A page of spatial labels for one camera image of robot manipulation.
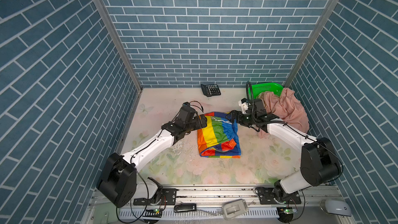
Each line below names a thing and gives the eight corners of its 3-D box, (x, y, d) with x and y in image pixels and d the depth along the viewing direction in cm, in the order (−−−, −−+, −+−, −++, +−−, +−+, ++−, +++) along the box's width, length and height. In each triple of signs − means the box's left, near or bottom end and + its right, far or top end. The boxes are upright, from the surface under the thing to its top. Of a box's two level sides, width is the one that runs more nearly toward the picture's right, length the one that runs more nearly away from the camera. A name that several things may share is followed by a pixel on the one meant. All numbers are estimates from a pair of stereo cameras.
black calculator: (200, 96, 117) (200, 94, 115) (200, 86, 125) (200, 84, 123) (220, 96, 117) (220, 94, 115) (219, 86, 125) (220, 84, 123)
